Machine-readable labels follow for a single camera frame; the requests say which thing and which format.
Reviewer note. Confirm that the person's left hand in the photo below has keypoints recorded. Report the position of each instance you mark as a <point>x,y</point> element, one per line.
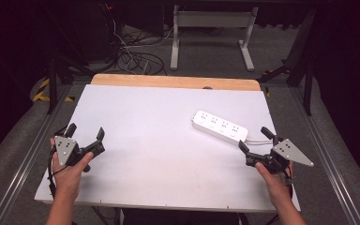
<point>67,176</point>

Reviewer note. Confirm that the yellow black hazard tape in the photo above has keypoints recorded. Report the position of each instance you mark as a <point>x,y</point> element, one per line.
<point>42,92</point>

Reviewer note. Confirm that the black equipment cabinet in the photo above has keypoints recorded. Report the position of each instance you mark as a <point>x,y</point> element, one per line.
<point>93,28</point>

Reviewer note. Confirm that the white metal desk frame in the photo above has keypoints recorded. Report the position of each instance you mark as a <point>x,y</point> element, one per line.
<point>212,19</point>

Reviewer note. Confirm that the white power strip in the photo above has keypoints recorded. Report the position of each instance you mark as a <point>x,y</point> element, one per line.
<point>220,127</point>

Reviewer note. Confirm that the white table cover board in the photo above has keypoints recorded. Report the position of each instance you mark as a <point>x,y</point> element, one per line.
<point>156,156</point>

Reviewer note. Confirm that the black metal stand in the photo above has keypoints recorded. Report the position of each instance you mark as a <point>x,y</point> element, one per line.
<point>53,84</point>
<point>300,65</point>

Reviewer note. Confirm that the person's right hand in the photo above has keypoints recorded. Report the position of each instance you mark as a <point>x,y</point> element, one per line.
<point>273,182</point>

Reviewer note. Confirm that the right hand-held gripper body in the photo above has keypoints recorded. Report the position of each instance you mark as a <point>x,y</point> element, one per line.
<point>289,152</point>

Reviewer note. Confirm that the aluminium floor rail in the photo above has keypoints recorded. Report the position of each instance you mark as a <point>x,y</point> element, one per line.
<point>22,168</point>
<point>328,165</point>

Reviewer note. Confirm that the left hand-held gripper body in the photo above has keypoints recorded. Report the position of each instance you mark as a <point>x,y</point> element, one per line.
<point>65,149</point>

